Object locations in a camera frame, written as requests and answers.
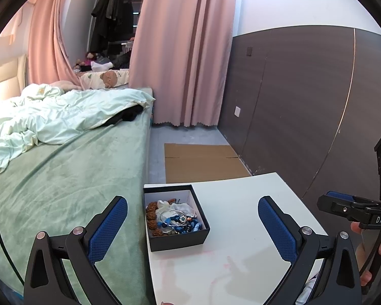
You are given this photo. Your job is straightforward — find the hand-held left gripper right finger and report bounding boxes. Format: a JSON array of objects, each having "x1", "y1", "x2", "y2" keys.
[{"x1": 258, "y1": 196, "x2": 363, "y2": 305}]

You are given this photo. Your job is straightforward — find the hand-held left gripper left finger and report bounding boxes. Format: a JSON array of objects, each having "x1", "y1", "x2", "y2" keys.
[{"x1": 24, "y1": 195, "x2": 128, "y2": 305}]

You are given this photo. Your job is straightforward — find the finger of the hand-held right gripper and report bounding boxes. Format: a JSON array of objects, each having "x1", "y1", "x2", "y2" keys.
[{"x1": 317, "y1": 191, "x2": 381, "y2": 230}]

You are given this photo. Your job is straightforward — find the brown bead bracelet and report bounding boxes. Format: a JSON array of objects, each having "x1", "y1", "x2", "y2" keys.
[{"x1": 146, "y1": 201, "x2": 162, "y2": 237}]

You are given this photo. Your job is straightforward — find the blue flower brooch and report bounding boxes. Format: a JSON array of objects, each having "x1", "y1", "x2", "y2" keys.
[{"x1": 164, "y1": 214, "x2": 192, "y2": 230}]

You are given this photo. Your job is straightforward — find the thin silver bangle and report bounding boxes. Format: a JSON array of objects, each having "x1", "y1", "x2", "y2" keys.
[{"x1": 160, "y1": 204, "x2": 196, "y2": 227}]

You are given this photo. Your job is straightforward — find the black jewelry box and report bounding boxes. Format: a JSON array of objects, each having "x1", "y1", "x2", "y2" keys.
[{"x1": 143, "y1": 184, "x2": 211, "y2": 252}]

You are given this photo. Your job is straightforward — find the dark bead bracelet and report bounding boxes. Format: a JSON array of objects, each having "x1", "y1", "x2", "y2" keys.
[{"x1": 178, "y1": 219, "x2": 204, "y2": 234}]

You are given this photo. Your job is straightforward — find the bed with green sheet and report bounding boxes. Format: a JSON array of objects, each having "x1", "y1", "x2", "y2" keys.
[{"x1": 0, "y1": 86, "x2": 155, "y2": 297}]

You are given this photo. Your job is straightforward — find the white cloth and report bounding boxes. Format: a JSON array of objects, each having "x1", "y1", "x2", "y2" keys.
[{"x1": 296, "y1": 275, "x2": 322, "y2": 305}]

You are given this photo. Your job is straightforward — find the flattened cardboard sheet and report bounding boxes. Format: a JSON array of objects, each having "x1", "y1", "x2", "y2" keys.
[{"x1": 164, "y1": 143, "x2": 252, "y2": 184}]

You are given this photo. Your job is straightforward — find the black garment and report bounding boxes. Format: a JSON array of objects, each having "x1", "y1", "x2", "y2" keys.
[{"x1": 104, "y1": 104, "x2": 145, "y2": 127}]

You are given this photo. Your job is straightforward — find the light green duvet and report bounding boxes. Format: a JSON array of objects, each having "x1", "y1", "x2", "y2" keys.
[{"x1": 0, "y1": 83, "x2": 156, "y2": 174}]

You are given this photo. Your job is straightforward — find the pink pillow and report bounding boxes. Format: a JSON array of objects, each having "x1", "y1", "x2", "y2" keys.
[{"x1": 49, "y1": 79, "x2": 84, "y2": 92}]

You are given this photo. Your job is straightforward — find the printed cream pillow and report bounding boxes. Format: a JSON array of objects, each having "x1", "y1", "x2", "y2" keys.
[{"x1": 79, "y1": 69, "x2": 131, "y2": 90}]

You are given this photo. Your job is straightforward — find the white socks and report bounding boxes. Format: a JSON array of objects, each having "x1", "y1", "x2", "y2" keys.
[{"x1": 91, "y1": 61, "x2": 114, "y2": 72}]

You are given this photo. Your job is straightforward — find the stuffed toys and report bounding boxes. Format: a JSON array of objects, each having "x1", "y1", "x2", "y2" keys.
[{"x1": 72, "y1": 51, "x2": 98, "y2": 73}]

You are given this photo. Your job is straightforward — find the cream padded headboard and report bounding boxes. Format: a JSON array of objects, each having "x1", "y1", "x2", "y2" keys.
[{"x1": 0, "y1": 53, "x2": 30, "y2": 103}]

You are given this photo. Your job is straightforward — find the wide pink curtain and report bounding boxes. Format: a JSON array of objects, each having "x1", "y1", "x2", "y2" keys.
[{"x1": 130, "y1": 0, "x2": 237, "y2": 128}]

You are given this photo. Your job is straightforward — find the tied pink curtain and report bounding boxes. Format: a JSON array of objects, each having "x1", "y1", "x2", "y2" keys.
[{"x1": 28, "y1": 0, "x2": 84, "y2": 90}]

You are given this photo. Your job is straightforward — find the hanging dark clothes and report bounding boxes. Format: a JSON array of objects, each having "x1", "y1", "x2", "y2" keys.
[{"x1": 91, "y1": 0, "x2": 138, "y2": 57}]

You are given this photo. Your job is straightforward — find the black cable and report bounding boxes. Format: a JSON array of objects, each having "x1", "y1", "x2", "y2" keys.
[{"x1": 0, "y1": 175, "x2": 24, "y2": 294}]

